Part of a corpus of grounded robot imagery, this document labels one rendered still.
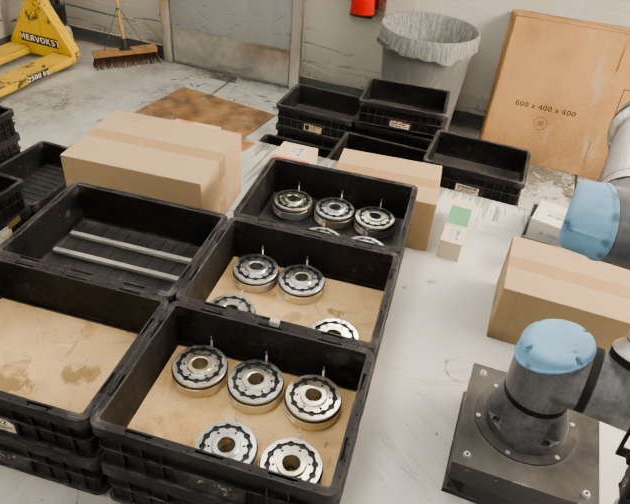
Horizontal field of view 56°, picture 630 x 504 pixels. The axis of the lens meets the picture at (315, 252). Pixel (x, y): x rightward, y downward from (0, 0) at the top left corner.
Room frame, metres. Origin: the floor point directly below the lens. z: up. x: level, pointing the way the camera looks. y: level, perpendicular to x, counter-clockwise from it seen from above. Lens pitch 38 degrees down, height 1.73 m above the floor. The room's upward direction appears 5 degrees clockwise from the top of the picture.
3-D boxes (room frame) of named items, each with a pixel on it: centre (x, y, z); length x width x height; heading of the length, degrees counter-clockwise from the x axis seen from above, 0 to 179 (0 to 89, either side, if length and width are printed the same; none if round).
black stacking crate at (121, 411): (0.64, 0.10, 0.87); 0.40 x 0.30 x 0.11; 78
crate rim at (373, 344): (0.94, 0.04, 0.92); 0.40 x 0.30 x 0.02; 78
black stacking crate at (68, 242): (1.02, 0.43, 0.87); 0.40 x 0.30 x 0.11; 78
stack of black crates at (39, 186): (1.93, 1.08, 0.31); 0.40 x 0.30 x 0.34; 163
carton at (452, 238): (1.45, -0.41, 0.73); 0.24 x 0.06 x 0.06; 163
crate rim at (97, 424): (0.64, 0.10, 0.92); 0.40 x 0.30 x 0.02; 78
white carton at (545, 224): (1.45, -0.72, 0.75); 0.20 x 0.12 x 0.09; 62
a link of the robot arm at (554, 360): (0.72, -0.43, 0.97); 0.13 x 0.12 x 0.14; 64
